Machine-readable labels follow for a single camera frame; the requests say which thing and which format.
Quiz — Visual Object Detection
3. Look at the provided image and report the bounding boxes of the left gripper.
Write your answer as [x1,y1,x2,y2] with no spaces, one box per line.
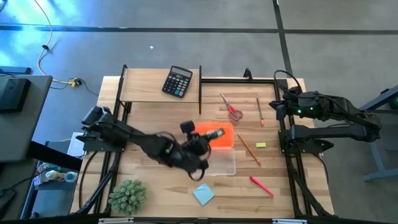
[176,131,213,171]

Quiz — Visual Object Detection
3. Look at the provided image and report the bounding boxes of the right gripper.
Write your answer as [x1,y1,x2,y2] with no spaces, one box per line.
[269,91,315,121]

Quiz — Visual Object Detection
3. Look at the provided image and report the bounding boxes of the Crayola crayon box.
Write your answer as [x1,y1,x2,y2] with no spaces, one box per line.
[198,128,225,140]

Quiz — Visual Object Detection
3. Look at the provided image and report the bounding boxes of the dark pencil orange eraser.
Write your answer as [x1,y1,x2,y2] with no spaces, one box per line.
[256,95,265,126]

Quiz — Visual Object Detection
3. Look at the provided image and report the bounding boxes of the orange pencil pink eraser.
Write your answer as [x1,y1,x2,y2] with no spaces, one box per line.
[237,133,262,167]

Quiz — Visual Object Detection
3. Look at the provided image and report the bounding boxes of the red handled scissors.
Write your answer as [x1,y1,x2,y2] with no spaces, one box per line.
[220,92,244,122]

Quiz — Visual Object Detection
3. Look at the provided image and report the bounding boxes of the blue sticky note pad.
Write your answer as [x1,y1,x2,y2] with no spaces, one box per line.
[192,182,215,207]

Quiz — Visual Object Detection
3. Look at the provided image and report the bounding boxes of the black calculator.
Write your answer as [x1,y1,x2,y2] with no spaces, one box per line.
[161,65,193,99]

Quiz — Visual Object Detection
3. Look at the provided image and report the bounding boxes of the wooden shelf riser black legs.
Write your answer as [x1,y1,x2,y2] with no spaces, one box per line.
[113,64,203,115]

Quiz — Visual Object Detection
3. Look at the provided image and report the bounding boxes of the green artificial plant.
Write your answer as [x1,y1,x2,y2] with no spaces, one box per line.
[108,179,149,217]

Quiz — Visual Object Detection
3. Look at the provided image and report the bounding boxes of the white paper sheet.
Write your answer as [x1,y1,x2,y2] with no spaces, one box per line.
[67,132,86,158]

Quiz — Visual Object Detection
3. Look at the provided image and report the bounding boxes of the white bottle teal cap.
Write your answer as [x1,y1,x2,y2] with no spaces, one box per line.
[45,170,79,183]

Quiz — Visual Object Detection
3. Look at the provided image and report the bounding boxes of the grey side desk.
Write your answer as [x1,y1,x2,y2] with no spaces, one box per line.
[0,74,53,163]

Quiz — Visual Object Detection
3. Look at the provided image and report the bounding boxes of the black box device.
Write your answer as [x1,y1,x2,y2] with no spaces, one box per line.
[0,77,32,114]

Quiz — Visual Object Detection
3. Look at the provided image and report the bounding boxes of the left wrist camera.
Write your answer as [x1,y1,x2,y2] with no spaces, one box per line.
[180,120,196,135]

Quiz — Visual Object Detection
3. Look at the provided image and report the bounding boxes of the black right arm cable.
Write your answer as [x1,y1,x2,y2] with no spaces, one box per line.
[273,69,304,94]

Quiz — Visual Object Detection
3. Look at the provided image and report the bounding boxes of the grey desk leg frame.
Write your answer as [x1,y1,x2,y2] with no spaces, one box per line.
[359,84,398,183]

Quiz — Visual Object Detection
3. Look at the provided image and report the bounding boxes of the silver aluminium bracket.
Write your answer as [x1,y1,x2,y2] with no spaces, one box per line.
[272,218,307,224]
[98,217,134,224]

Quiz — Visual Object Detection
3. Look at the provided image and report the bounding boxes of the white floor cable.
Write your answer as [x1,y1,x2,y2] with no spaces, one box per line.
[32,0,78,85]

